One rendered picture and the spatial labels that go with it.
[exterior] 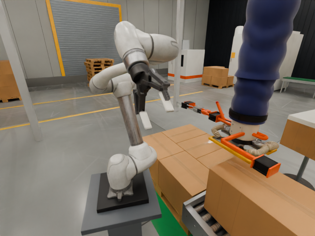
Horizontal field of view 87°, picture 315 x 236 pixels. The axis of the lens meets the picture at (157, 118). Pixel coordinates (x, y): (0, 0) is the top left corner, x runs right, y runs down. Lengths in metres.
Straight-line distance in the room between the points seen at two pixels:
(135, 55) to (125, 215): 1.00
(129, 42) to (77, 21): 9.83
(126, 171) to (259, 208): 0.82
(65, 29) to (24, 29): 1.65
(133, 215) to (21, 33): 9.80
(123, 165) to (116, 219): 0.34
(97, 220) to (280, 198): 1.12
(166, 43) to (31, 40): 9.76
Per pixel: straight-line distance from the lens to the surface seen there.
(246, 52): 1.09
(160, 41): 0.74
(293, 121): 2.52
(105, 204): 1.31
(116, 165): 1.17
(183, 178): 1.80
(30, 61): 10.37
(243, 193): 1.21
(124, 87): 1.20
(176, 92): 4.85
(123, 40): 0.68
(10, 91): 7.86
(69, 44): 10.31
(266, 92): 1.13
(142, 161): 1.25
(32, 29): 10.37
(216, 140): 1.29
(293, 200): 1.32
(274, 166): 0.92
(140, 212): 1.27
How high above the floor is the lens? 1.76
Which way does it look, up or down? 23 degrees down
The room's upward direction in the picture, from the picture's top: straight up
